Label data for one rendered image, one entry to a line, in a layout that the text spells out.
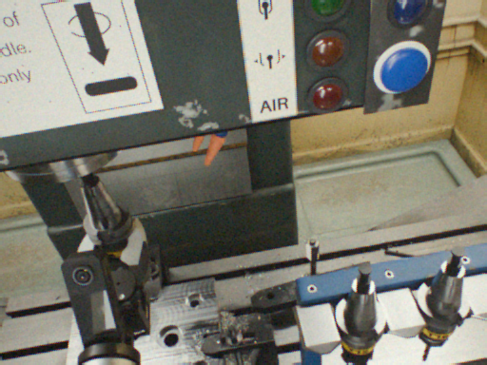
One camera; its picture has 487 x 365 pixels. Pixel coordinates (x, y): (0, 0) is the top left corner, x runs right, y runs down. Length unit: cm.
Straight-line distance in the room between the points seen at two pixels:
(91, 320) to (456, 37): 140
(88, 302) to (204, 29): 37
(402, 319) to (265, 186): 72
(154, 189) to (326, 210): 66
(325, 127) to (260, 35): 141
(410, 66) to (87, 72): 19
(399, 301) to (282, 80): 44
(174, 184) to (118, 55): 94
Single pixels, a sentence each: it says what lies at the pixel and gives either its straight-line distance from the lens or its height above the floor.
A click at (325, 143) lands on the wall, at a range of 172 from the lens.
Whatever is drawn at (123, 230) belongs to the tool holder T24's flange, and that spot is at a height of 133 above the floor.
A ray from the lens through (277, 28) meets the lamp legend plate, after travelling 28.
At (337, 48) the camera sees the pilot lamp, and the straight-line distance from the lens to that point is 29.
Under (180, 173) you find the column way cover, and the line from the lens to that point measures 119.
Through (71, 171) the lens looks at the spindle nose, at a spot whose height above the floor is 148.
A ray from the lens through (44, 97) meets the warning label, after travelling 31.
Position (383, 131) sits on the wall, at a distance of 178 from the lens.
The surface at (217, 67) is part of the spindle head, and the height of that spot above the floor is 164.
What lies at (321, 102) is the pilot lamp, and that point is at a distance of 31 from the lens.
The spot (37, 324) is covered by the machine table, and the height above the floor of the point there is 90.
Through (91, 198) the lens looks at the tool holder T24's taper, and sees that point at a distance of 62.
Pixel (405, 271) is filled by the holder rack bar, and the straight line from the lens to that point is 70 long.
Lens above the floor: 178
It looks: 43 degrees down
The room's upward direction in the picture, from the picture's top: 9 degrees counter-clockwise
